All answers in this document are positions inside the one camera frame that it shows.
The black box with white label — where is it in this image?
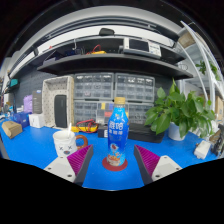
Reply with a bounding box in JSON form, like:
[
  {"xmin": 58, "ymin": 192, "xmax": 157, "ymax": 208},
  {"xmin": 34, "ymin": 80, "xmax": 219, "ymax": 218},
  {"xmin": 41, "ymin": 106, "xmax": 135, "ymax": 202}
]
[{"xmin": 97, "ymin": 124, "xmax": 111, "ymax": 139}]

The black workbench shelf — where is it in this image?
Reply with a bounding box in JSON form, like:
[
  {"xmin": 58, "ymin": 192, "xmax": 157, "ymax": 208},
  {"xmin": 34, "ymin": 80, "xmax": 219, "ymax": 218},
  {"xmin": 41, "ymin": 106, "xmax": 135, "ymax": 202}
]
[{"xmin": 36, "ymin": 35, "xmax": 194, "ymax": 81}]

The yellow multimeter with red leads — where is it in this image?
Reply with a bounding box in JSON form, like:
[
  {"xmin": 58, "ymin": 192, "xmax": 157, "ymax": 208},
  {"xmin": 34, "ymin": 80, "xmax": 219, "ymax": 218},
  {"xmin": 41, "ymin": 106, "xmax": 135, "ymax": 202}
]
[{"xmin": 70, "ymin": 118, "xmax": 100, "ymax": 134}]

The blue box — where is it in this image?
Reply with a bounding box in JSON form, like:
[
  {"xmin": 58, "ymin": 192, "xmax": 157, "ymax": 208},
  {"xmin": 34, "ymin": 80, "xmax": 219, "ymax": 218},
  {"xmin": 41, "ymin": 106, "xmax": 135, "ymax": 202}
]
[{"xmin": 12, "ymin": 111, "xmax": 32, "ymax": 129}]

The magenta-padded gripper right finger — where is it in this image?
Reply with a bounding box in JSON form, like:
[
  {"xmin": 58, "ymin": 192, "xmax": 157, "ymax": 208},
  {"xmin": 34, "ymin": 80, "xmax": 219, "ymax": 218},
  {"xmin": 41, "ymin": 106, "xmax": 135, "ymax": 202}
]
[{"xmin": 133, "ymin": 144, "xmax": 183, "ymax": 186}]

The small black rounded object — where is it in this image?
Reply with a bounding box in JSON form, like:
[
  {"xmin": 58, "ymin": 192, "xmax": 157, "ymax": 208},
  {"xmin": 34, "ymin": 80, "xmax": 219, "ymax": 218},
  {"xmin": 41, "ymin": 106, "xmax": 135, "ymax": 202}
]
[{"xmin": 98, "ymin": 27, "xmax": 116, "ymax": 37}]

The dark grey box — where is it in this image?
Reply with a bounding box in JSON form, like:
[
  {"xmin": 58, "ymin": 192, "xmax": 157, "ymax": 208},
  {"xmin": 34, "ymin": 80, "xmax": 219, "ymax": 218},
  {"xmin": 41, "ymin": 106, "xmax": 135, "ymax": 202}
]
[{"xmin": 31, "ymin": 89, "xmax": 44, "ymax": 115}]

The flat round red coaster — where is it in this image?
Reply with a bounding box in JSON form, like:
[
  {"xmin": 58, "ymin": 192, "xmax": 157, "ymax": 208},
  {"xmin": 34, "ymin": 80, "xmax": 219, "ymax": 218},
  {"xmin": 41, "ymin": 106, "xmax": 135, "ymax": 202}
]
[{"xmin": 101, "ymin": 156, "xmax": 129, "ymax": 172}]

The green potted plant, white pot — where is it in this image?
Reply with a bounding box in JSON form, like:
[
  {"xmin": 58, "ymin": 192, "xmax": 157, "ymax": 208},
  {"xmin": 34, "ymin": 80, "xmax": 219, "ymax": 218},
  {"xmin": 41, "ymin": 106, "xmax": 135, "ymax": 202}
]
[{"xmin": 143, "ymin": 78, "xmax": 217, "ymax": 142}]

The black rectangular device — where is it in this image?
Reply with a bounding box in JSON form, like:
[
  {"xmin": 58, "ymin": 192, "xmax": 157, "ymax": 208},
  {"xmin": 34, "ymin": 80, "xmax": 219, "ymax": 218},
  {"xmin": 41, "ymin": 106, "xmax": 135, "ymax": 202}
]
[{"xmin": 53, "ymin": 94, "xmax": 68, "ymax": 129}]

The small brown cardboard box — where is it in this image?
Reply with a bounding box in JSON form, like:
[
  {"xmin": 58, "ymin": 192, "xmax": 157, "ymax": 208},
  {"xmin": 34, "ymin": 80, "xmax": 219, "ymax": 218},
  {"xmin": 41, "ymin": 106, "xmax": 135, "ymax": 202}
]
[{"xmin": 1, "ymin": 120, "xmax": 23, "ymax": 139}]

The flat black case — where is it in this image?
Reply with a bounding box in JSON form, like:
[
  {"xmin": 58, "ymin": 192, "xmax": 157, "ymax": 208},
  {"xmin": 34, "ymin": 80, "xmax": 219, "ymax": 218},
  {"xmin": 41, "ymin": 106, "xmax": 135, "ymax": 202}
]
[{"xmin": 127, "ymin": 122, "xmax": 165, "ymax": 144}]

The large grey drawer cabinet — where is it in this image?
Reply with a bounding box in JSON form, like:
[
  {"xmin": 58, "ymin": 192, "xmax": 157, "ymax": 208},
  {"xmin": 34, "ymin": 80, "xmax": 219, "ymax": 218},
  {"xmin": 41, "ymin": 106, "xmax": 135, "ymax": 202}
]
[
  {"xmin": 114, "ymin": 73, "xmax": 156, "ymax": 103},
  {"xmin": 73, "ymin": 72, "xmax": 115, "ymax": 101}
]

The small white box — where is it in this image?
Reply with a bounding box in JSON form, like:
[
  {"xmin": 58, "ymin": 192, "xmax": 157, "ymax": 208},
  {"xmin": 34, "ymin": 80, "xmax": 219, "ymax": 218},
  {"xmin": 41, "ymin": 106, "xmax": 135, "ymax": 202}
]
[{"xmin": 28, "ymin": 113, "xmax": 46, "ymax": 129}]

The white perforated tray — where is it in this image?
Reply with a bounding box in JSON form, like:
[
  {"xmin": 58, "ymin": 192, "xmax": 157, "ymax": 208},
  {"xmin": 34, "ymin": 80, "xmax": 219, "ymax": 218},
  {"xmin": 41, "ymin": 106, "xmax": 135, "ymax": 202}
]
[{"xmin": 41, "ymin": 75, "xmax": 75, "ymax": 129}]

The white mug with orange handle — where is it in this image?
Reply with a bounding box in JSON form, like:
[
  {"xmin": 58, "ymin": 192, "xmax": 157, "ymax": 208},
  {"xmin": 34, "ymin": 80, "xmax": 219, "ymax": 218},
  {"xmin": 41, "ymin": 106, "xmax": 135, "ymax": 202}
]
[{"xmin": 52, "ymin": 129, "xmax": 89, "ymax": 158}]

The white metal shelf unit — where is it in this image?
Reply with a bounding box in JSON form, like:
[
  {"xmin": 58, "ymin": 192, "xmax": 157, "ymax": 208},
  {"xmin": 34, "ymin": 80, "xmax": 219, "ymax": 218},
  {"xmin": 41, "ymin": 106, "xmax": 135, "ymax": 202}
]
[{"xmin": 176, "ymin": 20, "xmax": 224, "ymax": 124}]

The yellow meter with red cable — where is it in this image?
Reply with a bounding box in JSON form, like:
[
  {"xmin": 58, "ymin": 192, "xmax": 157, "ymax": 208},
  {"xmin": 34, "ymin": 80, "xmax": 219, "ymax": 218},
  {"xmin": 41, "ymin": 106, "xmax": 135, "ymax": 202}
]
[{"xmin": 85, "ymin": 44, "xmax": 108, "ymax": 56}]

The spoon in mug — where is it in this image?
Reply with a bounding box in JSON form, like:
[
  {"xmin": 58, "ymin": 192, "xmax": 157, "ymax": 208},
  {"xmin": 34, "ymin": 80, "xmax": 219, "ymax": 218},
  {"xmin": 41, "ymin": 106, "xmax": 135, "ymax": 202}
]
[{"xmin": 66, "ymin": 122, "xmax": 73, "ymax": 138}]

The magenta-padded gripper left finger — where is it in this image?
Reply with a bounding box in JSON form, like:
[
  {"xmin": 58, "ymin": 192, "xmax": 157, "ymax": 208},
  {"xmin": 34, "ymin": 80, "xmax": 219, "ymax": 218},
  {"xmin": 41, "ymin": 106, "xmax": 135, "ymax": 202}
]
[{"xmin": 43, "ymin": 144, "xmax": 94, "ymax": 187}]

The small grey drawer cabinet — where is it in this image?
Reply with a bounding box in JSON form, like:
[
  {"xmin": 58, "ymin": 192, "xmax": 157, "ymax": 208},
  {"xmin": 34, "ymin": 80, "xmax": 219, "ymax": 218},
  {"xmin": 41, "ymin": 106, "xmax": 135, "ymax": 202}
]
[
  {"xmin": 127, "ymin": 102, "xmax": 154, "ymax": 125},
  {"xmin": 73, "ymin": 99, "xmax": 99, "ymax": 125}
]

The blue drink bottle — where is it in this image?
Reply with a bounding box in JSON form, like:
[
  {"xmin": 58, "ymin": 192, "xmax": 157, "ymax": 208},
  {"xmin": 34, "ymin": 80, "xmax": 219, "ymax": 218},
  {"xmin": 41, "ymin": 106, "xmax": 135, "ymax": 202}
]
[{"xmin": 106, "ymin": 96, "xmax": 130, "ymax": 167}]

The white oscilloscope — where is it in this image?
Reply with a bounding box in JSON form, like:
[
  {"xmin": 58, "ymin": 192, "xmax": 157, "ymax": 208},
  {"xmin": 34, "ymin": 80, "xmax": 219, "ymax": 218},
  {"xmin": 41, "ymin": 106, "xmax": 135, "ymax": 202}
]
[{"xmin": 122, "ymin": 36, "xmax": 163, "ymax": 60}]

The white power adapter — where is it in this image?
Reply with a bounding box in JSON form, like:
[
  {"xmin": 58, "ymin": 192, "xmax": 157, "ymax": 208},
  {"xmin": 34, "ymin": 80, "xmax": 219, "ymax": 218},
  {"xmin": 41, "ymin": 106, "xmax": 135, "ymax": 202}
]
[{"xmin": 193, "ymin": 139, "xmax": 213, "ymax": 160}]

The black stand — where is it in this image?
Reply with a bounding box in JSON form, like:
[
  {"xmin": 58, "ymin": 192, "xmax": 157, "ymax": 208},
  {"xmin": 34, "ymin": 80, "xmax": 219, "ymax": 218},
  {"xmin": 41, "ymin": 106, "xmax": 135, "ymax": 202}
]
[{"xmin": 211, "ymin": 123, "xmax": 224, "ymax": 158}]

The purple bag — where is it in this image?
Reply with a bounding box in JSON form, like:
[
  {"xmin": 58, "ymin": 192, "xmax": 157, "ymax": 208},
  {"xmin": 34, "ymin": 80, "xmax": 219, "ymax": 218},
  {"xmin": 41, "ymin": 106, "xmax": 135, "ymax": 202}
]
[{"xmin": 22, "ymin": 94, "xmax": 34, "ymax": 114}]

